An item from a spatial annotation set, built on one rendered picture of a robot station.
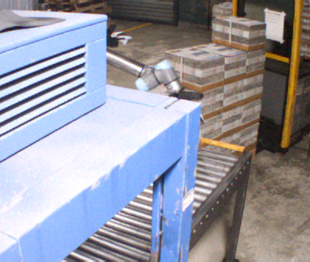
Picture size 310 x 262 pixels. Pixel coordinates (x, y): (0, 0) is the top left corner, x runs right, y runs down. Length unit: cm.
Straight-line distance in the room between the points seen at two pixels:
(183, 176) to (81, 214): 40
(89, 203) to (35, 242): 13
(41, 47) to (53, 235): 34
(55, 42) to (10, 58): 12
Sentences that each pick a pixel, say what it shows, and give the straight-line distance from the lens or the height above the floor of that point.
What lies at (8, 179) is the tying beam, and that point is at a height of 155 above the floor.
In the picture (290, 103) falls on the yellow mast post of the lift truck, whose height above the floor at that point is 55.
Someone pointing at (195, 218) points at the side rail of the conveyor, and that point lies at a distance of 197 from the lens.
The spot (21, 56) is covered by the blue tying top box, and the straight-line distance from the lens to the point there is 78.
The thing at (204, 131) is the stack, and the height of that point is 51.
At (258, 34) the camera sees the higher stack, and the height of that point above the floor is 119.
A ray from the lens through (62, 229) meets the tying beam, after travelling 68.
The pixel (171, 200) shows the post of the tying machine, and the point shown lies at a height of 132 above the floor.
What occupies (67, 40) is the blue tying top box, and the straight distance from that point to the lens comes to 88.
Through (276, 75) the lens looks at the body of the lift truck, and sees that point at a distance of 445.
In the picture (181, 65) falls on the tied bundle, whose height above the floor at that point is 100.
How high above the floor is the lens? 190
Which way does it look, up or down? 23 degrees down
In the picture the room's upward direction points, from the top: 1 degrees clockwise
